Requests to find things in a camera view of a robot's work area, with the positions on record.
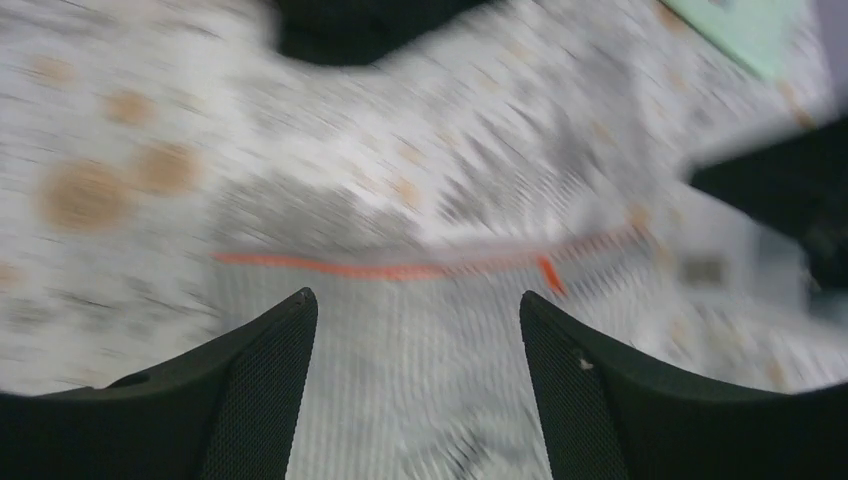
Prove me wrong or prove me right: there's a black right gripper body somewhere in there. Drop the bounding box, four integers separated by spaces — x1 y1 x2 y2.
688 119 847 290

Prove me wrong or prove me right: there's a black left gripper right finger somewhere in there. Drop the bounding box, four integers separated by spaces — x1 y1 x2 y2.
519 291 847 479

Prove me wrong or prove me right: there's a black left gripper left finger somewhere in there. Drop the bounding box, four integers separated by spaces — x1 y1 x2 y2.
1 288 318 479

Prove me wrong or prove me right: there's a grey striped underwear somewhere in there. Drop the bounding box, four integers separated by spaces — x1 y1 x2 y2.
212 229 661 479

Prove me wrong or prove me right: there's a clear plastic organizer box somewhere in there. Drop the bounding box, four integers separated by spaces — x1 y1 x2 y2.
652 188 847 344

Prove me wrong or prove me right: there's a mint green printed cloth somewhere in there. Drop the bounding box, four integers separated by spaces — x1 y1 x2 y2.
663 0 805 80

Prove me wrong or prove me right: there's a floral table cloth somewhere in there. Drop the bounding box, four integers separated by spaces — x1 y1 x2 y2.
1 1 847 397

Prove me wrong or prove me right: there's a black crumpled garment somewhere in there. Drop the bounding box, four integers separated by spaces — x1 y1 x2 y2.
275 0 483 67

